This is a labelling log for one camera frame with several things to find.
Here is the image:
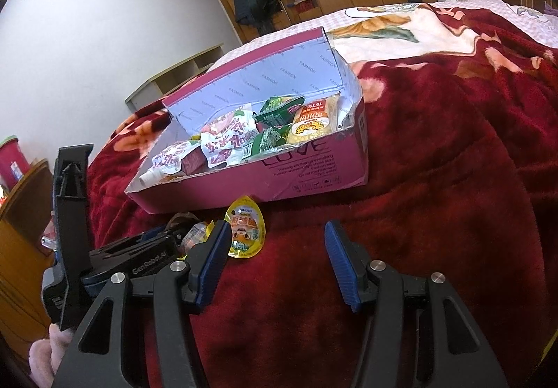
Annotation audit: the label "pink cardboard box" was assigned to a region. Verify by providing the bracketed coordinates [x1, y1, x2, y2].
[126, 28, 369, 213]

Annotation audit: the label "green snack packet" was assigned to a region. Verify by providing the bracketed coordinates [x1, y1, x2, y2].
[242, 95, 304, 160]

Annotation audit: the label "pink white jelly pouch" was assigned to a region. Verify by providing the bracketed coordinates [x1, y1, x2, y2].
[201, 104, 258, 169]

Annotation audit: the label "red cup on nightstand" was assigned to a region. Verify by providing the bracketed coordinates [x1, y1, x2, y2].
[0, 135, 29, 190]

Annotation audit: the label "dark hanging jackets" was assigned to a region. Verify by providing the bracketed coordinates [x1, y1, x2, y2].
[233, 0, 282, 36]

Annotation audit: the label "braised egg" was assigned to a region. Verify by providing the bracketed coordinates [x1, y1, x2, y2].
[165, 212, 201, 236]

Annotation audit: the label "orange rice cracker packet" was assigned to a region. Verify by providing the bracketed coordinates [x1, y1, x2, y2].
[287, 93, 340, 144]

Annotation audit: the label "clear gummy bag rainbow edge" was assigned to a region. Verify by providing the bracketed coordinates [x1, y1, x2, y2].
[179, 221, 215, 259]

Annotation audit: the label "red floral fleece blanket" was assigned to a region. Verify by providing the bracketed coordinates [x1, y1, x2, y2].
[85, 2, 558, 388]

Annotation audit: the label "white pink spouted pouch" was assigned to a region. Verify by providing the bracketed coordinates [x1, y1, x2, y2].
[139, 140, 206, 187]

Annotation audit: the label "person's left hand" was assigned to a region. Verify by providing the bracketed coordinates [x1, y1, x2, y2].
[28, 324, 74, 388]

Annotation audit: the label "grey low bookshelf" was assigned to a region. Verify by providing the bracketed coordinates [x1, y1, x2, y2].
[125, 43, 224, 112]

